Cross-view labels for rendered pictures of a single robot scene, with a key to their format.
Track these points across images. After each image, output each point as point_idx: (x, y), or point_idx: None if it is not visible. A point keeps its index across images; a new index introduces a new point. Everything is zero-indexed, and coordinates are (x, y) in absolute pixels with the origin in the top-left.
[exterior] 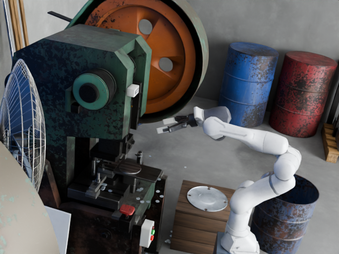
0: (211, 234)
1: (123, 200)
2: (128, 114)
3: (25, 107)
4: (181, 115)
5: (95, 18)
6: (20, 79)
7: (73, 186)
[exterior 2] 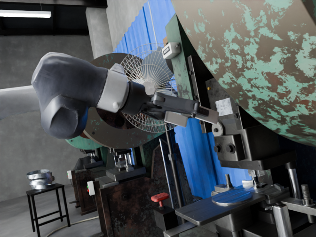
0: None
1: (207, 227)
2: (185, 85)
3: (149, 69)
4: (182, 98)
5: None
6: (157, 54)
7: None
